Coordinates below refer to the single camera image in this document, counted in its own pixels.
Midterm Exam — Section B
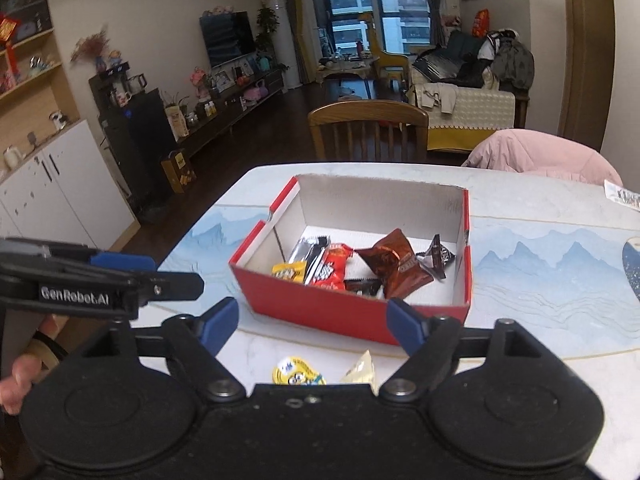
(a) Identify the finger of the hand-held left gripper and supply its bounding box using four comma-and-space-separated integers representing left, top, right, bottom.
125, 271, 205, 308
47, 244, 157, 275

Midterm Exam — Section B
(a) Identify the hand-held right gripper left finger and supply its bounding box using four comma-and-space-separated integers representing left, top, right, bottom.
85, 296, 247, 403

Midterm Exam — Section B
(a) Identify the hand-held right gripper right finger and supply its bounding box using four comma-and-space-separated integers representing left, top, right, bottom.
378, 297, 551, 403

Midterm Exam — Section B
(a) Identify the dark brown snack packet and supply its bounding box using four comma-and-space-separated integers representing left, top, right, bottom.
344, 278, 385, 300

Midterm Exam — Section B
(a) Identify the pale yellow snack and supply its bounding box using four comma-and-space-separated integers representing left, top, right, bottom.
340, 350, 377, 396

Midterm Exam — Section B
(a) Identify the black snack wrapper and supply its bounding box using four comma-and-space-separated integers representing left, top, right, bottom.
416, 234, 457, 281

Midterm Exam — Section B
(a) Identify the red cardboard box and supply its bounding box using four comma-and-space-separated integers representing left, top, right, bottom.
228, 173, 473, 347

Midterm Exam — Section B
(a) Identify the small yellow snack packet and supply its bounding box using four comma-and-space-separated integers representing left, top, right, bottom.
271, 261, 309, 284

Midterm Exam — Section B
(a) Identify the red snack packet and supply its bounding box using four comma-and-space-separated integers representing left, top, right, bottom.
311, 243, 356, 292

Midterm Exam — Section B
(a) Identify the yellow cartoon jelly pouch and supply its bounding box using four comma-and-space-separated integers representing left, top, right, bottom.
271, 355, 327, 386

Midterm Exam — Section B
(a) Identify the black silver snack packet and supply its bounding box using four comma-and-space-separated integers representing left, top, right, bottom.
289, 235, 332, 286

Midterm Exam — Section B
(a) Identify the person's left hand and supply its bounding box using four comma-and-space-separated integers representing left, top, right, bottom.
0, 314, 68, 416

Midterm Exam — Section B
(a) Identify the white cabinet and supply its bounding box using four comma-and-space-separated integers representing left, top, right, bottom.
0, 119, 142, 256

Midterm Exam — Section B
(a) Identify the brown yellow gift box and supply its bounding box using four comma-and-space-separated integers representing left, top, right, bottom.
161, 149, 197, 194

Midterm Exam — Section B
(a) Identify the black drinks machine cabinet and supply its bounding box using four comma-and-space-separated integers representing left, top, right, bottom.
89, 60, 173, 211

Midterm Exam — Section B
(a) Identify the cream paper bag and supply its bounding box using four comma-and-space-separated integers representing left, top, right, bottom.
167, 105, 190, 138

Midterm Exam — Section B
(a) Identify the mountain print table mat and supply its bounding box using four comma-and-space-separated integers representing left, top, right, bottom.
157, 207, 640, 361

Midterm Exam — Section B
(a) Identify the dark television cabinet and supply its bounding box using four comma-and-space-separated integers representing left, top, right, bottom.
172, 67, 286, 158

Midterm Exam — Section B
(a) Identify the pink flower bouquet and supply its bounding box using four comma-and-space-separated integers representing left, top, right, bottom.
189, 66, 211, 101

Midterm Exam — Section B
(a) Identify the pink toy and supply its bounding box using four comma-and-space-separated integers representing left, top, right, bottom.
244, 80, 269, 105

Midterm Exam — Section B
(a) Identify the pink jacket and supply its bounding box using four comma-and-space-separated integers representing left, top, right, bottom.
461, 129, 623, 187

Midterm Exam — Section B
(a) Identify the wooden chair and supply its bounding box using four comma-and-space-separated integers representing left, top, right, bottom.
307, 100, 430, 163

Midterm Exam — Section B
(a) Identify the dried flower bouquet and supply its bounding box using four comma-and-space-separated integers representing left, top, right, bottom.
70, 25, 111, 73

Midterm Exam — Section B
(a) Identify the cream lace sofa cover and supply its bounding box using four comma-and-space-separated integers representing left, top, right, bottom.
407, 82, 516, 131

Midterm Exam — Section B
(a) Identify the television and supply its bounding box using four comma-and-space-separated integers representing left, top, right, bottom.
199, 10, 255, 68

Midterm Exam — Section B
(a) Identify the white paper packet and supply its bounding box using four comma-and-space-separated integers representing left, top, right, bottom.
603, 179, 640, 211

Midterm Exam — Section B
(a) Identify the wooden coffee table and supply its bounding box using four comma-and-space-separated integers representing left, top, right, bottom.
317, 55, 381, 86

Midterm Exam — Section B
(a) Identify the dark sofa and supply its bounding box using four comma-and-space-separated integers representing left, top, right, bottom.
407, 30, 531, 153

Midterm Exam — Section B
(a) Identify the yellow wooden armchair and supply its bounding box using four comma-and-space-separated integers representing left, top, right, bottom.
357, 10, 411, 86

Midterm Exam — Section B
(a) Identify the white standing air conditioner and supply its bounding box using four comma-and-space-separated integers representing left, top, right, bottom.
267, 0, 303, 86

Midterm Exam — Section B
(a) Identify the green potted plant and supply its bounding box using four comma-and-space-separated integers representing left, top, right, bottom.
255, 5, 281, 51

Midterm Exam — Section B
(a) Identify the grey coat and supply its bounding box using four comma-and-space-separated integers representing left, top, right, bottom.
480, 30, 535, 91

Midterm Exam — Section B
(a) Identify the wooden door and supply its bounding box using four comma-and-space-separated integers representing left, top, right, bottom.
560, 0, 616, 151

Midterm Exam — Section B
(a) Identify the large window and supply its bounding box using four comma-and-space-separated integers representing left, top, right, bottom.
306, 0, 433, 56

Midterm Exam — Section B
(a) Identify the wooden wall shelf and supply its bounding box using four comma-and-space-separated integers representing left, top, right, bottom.
0, 0, 82, 173

